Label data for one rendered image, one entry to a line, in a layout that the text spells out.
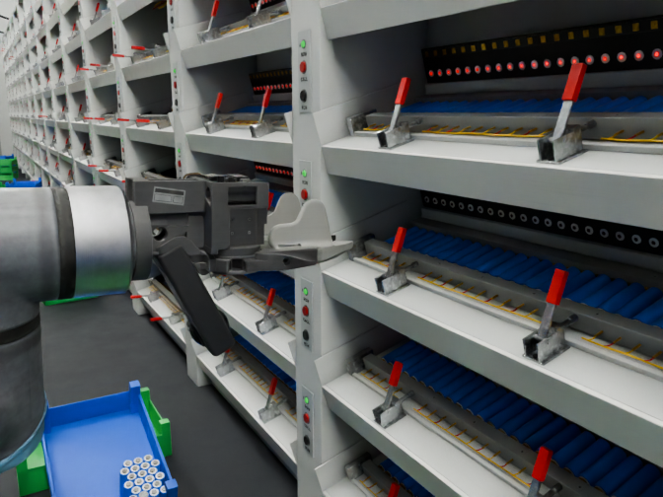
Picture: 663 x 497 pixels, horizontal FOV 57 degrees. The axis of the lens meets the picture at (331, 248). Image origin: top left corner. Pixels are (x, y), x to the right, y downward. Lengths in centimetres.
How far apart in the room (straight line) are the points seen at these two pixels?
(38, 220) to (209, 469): 97
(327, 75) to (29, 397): 62
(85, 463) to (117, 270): 89
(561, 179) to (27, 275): 45
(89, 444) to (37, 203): 94
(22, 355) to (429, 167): 46
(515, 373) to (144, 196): 41
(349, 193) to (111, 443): 74
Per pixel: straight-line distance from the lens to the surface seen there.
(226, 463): 140
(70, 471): 135
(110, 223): 49
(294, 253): 55
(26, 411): 55
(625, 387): 61
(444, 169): 71
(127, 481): 124
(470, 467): 82
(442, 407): 88
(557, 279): 65
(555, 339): 65
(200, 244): 54
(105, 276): 50
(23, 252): 49
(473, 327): 72
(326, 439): 109
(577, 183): 58
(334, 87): 95
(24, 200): 50
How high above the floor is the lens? 73
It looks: 13 degrees down
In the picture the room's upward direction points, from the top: straight up
